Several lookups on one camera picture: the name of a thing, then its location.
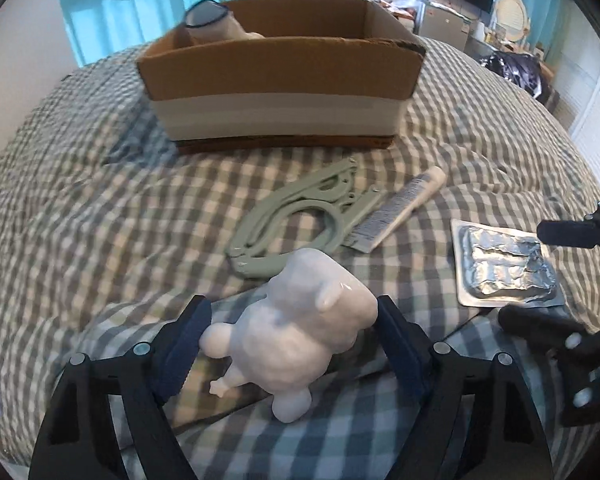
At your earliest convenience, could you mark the black plastic bag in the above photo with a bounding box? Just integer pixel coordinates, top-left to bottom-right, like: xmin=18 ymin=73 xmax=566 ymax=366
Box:
xmin=479 ymin=50 xmax=553 ymax=107

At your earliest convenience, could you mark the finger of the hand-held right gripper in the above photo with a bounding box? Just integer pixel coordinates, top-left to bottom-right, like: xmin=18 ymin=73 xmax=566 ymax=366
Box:
xmin=536 ymin=201 xmax=600 ymax=262
xmin=497 ymin=305 xmax=600 ymax=427

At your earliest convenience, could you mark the beige cup with dark rim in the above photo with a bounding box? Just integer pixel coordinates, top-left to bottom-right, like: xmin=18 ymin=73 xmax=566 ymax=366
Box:
xmin=182 ymin=0 xmax=266 ymax=46

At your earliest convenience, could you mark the brown cardboard box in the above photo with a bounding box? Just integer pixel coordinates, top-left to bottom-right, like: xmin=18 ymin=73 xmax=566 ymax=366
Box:
xmin=136 ymin=0 xmax=427 ymax=155

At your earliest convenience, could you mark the green folding clothes hanger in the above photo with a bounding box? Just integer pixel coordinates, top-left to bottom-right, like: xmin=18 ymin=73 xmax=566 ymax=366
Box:
xmin=226 ymin=157 xmax=383 ymax=279

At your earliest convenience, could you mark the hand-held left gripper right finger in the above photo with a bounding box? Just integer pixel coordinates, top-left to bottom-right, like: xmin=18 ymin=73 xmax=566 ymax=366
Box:
xmin=375 ymin=295 xmax=556 ymax=480

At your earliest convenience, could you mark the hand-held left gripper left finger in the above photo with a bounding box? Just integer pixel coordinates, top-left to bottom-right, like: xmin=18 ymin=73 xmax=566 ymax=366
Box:
xmin=28 ymin=295 xmax=213 ymax=480

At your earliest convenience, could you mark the teal window curtain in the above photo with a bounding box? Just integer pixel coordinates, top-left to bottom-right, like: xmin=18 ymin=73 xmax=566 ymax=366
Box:
xmin=55 ymin=0 xmax=343 ymax=67

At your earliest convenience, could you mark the grey metal cabinet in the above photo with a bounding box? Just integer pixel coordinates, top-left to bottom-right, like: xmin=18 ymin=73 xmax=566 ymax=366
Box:
xmin=416 ymin=0 xmax=473 ymax=52

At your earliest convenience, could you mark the white squeeze tube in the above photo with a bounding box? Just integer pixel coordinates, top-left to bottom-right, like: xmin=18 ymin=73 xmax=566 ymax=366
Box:
xmin=344 ymin=166 xmax=447 ymax=254

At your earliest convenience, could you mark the silver foil blister pack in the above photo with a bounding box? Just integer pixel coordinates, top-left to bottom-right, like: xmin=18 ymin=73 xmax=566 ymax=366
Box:
xmin=450 ymin=218 xmax=566 ymax=308

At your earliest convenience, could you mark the blue checked cloth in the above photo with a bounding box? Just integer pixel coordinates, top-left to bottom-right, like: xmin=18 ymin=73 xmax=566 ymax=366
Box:
xmin=87 ymin=285 xmax=486 ymax=480

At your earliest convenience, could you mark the green checked bed sheet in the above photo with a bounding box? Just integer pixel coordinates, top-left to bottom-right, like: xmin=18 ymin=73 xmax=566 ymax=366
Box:
xmin=0 ymin=35 xmax=600 ymax=480

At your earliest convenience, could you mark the oval table mirror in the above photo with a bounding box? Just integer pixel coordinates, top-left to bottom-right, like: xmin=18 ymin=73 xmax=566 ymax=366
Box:
xmin=494 ymin=0 xmax=532 ymax=42

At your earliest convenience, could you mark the white plaster bear figurine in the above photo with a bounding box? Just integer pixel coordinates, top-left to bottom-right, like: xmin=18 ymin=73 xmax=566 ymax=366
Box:
xmin=199 ymin=247 xmax=379 ymax=423

